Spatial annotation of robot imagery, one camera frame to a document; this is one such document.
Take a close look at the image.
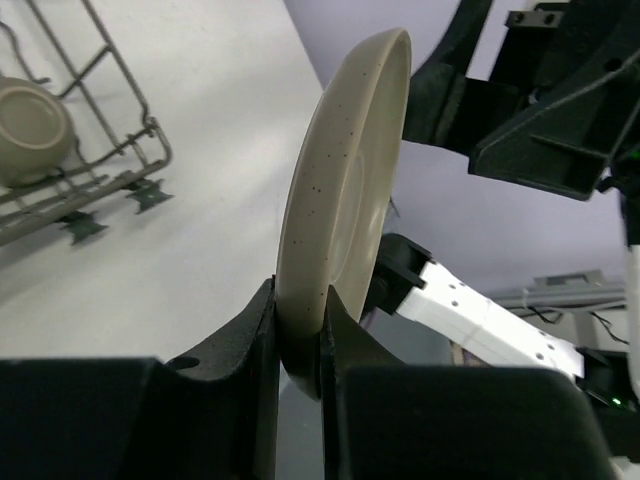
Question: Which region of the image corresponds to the aluminium front rail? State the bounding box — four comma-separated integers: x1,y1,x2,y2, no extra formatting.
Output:
488,270,626,315

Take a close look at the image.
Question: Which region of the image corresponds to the grey ceramic mug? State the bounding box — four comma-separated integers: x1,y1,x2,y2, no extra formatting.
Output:
1,77,76,188

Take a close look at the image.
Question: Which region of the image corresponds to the grey wire dish rack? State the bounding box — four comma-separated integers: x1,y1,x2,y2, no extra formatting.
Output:
1,1,173,244

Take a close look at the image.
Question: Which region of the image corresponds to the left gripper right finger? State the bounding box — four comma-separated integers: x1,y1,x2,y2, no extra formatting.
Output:
320,291,617,479

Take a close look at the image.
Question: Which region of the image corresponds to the beige ceramic saucer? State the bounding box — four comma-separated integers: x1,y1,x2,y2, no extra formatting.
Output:
275,28,411,399

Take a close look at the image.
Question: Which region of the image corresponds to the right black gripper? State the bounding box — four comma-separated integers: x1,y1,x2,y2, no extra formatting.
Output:
402,1,639,200

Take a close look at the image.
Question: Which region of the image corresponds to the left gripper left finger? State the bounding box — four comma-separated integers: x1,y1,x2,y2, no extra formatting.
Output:
1,280,279,479

